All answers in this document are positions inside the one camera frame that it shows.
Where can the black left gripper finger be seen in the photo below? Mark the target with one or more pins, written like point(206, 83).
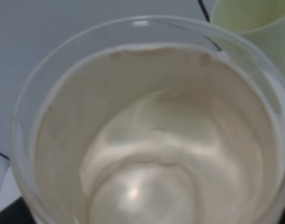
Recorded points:
point(16, 213)

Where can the white cup with blue sleeve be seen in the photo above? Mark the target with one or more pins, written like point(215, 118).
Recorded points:
point(152, 120)

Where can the pale yellow-green plastic cup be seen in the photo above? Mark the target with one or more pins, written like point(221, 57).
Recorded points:
point(261, 22)

